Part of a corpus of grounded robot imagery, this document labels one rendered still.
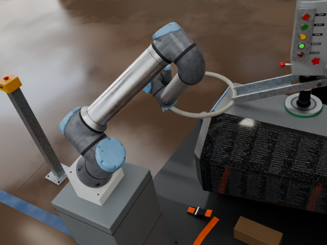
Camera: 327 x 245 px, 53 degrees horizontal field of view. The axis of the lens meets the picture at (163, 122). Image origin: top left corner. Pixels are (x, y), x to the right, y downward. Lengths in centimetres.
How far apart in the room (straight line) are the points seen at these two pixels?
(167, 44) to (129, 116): 232
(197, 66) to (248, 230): 140
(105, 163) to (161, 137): 180
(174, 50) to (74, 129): 58
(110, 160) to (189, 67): 55
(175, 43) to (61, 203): 105
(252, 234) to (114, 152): 125
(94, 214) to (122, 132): 178
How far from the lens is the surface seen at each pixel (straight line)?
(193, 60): 132
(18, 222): 310
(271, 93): 208
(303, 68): 193
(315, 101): 223
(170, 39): 133
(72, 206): 183
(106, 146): 152
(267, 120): 210
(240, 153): 211
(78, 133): 154
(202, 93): 372
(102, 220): 172
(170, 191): 278
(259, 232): 242
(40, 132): 290
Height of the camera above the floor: 222
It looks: 41 degrees down
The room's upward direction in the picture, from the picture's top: 12 degrees counter-clockwise
